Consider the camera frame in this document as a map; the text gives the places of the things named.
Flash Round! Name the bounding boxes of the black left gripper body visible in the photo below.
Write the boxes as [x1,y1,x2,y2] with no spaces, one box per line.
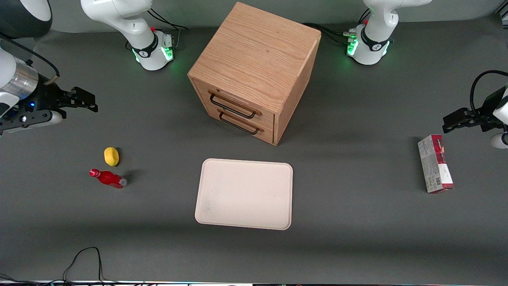
[472,85,508,132]

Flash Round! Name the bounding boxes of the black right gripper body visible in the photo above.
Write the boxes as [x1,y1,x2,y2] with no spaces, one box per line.
[23,84,77,118]

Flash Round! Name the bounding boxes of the red coke bottle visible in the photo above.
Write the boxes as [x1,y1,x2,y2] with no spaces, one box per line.
[89,168,128,189]

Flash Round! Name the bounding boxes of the beige rectangular tray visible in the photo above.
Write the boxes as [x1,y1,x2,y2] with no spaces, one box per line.
[194,158,294,230]

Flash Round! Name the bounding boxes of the grey and red carton box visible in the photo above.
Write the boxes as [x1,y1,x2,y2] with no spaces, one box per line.
[418,134,455,194]

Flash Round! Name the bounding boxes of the yellow lemon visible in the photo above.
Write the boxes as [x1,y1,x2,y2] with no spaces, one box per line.
[104,147,120,167]

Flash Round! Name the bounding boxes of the wooden two-drawer cabinet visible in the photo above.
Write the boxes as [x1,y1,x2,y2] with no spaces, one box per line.
[187,2,322,146]

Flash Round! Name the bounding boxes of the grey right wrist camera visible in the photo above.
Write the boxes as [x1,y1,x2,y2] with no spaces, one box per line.
[0,110,64,134]

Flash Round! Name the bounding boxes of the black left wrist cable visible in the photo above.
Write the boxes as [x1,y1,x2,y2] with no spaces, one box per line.
[470,70,508,113]

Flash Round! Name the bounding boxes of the black right arm base cables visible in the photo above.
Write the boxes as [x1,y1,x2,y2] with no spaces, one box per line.
[148,7,189,51]

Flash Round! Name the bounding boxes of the black arm base cables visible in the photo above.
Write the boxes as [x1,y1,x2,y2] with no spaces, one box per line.
[303,8,372,46]
[148,7,189,51]

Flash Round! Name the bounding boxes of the black drawer handle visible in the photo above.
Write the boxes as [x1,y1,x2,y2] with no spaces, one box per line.
[209,93,257,120]
[219,112,260,135]

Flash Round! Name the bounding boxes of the black looped table cable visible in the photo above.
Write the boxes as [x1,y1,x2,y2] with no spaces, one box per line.
[63,247,106,283]

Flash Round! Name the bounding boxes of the black left arm base cables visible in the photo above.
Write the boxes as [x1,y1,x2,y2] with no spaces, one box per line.
[303,8,372,46]

